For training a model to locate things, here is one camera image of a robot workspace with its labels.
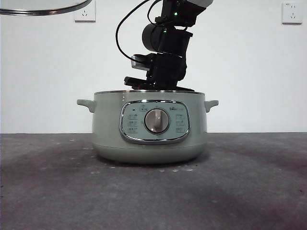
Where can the glass lid with knob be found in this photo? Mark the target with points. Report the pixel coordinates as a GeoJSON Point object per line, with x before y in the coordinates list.
{"type": "Point", "coordinates": [36, 7]}

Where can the pale green electric pot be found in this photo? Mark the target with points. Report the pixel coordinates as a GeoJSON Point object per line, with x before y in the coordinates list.
{"type": "Point", "coordinates": [108, 134]}

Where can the pale grey right wrist camera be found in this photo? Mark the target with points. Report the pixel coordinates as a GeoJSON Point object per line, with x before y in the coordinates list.
{"type": "Point", "coordinates": [139, 63]}

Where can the white wall socket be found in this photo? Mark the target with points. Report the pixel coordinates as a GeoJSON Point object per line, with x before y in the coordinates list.
{"type": "Point", "coordinates": [291, 13]}
{"type": "Point", "coordinates": [84, 14]}

